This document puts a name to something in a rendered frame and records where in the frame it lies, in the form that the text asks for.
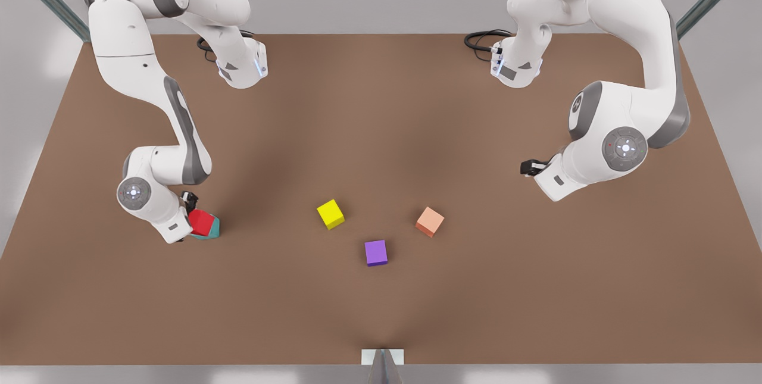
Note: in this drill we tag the yellow wooden cube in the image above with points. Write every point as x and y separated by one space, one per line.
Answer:
330 214

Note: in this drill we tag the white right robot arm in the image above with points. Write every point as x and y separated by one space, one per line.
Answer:
137 74

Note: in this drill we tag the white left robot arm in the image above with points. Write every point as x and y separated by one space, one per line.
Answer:
625 140

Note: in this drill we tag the red wooden cube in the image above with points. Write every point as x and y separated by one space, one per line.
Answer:
201 222

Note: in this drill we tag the purple wooden cube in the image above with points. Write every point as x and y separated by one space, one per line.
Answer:
376 252

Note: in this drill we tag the teal wooden cube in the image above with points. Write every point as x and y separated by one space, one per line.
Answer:
213 229

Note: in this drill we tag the orange wooden cube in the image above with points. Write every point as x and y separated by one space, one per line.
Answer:
429 221

